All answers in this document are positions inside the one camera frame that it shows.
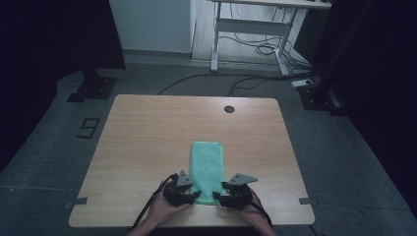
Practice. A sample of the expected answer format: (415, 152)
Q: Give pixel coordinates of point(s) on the black stand base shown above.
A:
(95, 88)
(316, 98)

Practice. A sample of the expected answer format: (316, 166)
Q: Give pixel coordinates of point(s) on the person's left hand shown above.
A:
(162, 211)

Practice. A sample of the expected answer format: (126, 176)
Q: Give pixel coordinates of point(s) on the white metal frame desk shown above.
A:
(252, 27)

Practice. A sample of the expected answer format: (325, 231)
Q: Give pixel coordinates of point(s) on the white power strip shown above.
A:
(302, 83)

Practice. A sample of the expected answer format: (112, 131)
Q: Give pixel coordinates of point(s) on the person's right hand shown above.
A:
(257, 214)

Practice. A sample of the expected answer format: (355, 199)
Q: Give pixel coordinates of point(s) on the grey tape strip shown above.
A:
(77, 202)
(307, 200)

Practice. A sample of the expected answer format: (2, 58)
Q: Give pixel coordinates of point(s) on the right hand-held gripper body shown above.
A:
(239, 195)

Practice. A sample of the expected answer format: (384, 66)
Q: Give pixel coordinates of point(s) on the dark curtain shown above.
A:
(377, 82)
(49, 49)

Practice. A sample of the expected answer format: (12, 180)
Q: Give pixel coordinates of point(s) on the green cloth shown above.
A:
(207, 167)

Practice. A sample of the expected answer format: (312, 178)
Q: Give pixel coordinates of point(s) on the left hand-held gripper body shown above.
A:
(175, 195)

